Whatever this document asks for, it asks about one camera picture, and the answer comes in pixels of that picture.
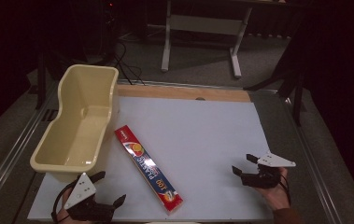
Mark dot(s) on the black tripod stand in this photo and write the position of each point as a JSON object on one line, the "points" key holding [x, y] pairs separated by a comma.
{"points": [[290, 81]]}

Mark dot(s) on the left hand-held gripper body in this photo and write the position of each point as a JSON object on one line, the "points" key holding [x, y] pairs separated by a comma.
{"points": [[80, 193]]}

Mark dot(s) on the person's left hand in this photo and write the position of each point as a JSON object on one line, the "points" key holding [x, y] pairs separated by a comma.
{"points": [[64, 199]]}

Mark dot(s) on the white paper sheet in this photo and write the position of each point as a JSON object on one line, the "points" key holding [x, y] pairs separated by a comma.
{"points": [[202, 140]]}

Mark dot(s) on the person's right hand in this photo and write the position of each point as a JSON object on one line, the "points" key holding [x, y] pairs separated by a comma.
{"points": [[276, 196]]}

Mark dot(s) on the cream plastic tub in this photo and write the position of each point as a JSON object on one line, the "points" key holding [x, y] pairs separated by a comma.
{"points": [[81, 124]]}

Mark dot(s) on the long red wrap box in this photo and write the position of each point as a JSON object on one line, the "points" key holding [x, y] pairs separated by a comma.
{"points": [[148, 168]]}

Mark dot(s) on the white metal desk frame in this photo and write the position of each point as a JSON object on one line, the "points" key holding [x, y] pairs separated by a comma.
{"points": [[207, 25]]}

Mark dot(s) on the aluminium frame rail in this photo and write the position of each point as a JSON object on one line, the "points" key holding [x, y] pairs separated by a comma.
{"points": [[12, 155], [316, 168]]}

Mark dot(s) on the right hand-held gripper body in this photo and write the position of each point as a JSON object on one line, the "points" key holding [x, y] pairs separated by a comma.
{"points": [[263, 179]]}

